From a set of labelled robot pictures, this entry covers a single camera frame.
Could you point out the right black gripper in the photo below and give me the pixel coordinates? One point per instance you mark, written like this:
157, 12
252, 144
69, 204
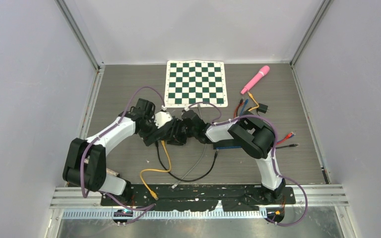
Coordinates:
175, 138

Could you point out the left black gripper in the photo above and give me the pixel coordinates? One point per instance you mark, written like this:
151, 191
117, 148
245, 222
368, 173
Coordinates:
151, 118

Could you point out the ribbed black network switch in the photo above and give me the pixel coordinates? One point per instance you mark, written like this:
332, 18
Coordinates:
226, 144

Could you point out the black power adapter with cord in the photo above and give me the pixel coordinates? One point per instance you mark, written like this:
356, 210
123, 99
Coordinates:
262, 108

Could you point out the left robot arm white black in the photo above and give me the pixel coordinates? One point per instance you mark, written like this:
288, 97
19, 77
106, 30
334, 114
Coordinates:
85, 164

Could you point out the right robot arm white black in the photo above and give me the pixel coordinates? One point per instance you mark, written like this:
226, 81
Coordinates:
254, 134

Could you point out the green white chessboard mat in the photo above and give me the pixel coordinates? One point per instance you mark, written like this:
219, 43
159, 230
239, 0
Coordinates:
193, 81

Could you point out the glitter filled clear tube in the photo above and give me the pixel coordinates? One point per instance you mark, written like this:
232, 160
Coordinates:
112, 173

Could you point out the pink cylindrical device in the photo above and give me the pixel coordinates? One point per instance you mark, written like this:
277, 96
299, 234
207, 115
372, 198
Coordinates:
261, 73

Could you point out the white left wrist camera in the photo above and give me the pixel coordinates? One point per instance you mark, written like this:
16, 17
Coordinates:
161, 118

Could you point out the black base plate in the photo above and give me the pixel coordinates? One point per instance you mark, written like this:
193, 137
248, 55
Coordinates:
200, 197

